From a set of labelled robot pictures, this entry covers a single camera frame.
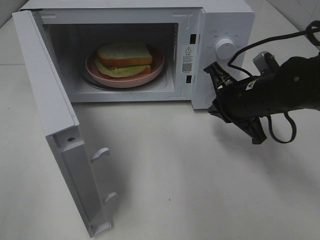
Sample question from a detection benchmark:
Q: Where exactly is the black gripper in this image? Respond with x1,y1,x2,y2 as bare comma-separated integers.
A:
203,62,266,145

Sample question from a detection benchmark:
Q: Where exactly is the white bread sandwich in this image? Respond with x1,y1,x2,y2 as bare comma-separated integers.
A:
94,41,153,78

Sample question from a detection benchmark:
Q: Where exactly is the pink round plate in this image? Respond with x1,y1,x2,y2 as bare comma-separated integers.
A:
85,44,165,89

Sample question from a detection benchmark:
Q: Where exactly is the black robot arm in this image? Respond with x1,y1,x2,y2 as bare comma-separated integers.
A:
204,56,320,145

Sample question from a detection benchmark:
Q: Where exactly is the white upper microwave knob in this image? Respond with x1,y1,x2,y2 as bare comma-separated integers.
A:
215,37,236,60

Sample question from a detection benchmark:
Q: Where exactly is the white warning label sticker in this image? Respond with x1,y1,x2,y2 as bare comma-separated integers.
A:
180,44,194,75

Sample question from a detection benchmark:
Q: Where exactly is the glass microwave turntable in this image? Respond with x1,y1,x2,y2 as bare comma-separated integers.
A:
76,61,168,92

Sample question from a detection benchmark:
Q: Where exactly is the white microwave oven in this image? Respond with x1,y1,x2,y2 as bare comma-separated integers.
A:
18,0,255,109

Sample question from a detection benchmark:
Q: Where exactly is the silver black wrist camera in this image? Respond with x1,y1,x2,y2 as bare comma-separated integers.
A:
252,51,280,76

